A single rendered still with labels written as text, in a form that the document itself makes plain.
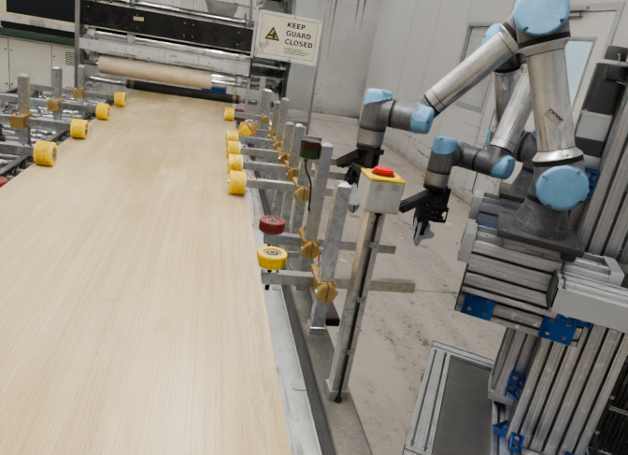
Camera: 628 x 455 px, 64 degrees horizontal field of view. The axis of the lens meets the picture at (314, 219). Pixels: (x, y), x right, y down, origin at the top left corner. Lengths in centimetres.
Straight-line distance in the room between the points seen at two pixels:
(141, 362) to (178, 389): 9
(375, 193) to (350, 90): 975
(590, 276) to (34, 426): 134
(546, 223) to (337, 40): 926
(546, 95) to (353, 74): 940
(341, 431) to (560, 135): 86
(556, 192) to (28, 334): 117
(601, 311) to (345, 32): 947
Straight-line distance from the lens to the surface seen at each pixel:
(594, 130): 177
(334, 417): 115
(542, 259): 156
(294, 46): 397
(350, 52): 1063
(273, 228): 153
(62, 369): 90
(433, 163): 162
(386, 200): 97
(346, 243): 162
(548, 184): 136
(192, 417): 81
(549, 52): 136
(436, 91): 151
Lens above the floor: 143
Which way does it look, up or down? 19 degrees down
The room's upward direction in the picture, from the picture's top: 10 degrees clockwise
